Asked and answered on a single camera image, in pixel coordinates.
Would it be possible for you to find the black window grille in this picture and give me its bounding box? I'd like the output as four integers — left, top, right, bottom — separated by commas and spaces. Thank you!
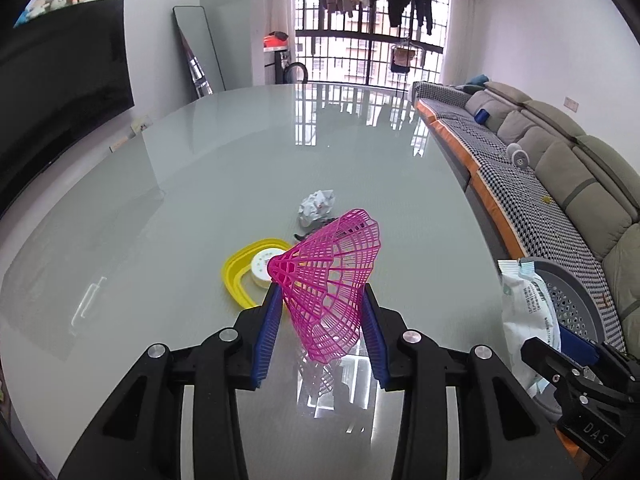
295, 0, 448, 88

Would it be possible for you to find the grey sofa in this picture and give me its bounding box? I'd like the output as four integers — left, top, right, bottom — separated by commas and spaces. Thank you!
410, 80, 640, 356

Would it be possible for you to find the black clothes stand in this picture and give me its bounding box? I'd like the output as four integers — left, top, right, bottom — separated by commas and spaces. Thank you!
390, 37, 426, 93

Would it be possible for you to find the black television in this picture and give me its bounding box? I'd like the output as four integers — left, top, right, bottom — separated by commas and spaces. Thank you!
0, 0, 136, 218

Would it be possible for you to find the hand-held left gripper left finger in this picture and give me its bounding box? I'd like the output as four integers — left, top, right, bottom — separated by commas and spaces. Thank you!
57, 284, 285, 480

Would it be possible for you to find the crumpled white paper ball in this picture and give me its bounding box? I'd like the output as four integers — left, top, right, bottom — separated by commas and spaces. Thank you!
298, 189, 336, 228

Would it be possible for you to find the houndstooth sofa cover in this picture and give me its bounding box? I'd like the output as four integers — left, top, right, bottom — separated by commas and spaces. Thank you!
411, 81, 626, 351

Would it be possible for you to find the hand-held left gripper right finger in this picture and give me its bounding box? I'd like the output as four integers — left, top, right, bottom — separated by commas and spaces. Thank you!
361, 284, 583, 480

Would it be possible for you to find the grey perforated basket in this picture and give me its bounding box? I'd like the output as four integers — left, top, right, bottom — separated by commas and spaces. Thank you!
517, 256, 626, 423

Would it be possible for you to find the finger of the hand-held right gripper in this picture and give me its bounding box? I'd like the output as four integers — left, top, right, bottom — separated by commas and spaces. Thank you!
520, 337, 632, 409
557, 323, 601, 367

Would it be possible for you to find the leaning floor mirror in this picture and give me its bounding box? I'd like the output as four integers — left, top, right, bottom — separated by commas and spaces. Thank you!
172, 6, 227, 98

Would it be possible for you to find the white and blue wrapper packet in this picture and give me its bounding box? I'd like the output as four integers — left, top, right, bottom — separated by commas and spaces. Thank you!
497, 258, 563, 396

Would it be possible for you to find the dark grey plastic bag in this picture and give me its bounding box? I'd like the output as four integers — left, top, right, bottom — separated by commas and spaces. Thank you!
294, 216, 346, 242

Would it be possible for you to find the pink plastic mesh cone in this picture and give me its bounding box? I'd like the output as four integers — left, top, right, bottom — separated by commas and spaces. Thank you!
266, 207, 382, 365

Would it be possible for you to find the yellow plastic lid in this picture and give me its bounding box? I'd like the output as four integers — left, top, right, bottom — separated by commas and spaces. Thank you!
221, 238, 292, 309

